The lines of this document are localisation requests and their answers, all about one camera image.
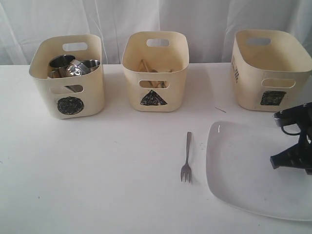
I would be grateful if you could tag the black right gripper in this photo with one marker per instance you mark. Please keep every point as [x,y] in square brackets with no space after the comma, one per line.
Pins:
[298,156]

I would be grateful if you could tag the white square plate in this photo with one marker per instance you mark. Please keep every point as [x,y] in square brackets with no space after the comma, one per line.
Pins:
[239,172]

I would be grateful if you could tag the small steel fork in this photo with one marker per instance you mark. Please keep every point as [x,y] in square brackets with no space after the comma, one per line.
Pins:
[186,171]

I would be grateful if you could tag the steel cup with wire handle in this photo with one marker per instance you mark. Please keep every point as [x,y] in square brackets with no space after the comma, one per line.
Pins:
[92,64]

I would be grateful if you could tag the steel bowl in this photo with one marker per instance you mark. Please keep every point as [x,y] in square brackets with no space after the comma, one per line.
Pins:
[75,69]

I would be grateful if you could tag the steel cup without visible handle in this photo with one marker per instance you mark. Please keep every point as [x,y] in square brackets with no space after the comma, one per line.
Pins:
[57,66]

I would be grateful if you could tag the steel table knife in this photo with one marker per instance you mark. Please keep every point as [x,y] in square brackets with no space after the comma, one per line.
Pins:
[158,84]

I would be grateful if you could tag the cream bin with square mark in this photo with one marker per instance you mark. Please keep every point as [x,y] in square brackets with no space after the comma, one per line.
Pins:
[269,69]

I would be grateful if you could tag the white backdrop curtain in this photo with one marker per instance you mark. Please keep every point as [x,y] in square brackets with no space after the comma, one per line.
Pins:
[209,25]

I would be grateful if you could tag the cream bin with triangle mark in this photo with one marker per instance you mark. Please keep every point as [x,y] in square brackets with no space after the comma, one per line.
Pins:
[161,50]

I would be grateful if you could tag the cream bin with circle mark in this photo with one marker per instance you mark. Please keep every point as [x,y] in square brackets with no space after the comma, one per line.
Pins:
[72,96]

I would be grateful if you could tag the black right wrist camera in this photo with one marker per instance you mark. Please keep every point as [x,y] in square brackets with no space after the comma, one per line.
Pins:
[300,115]

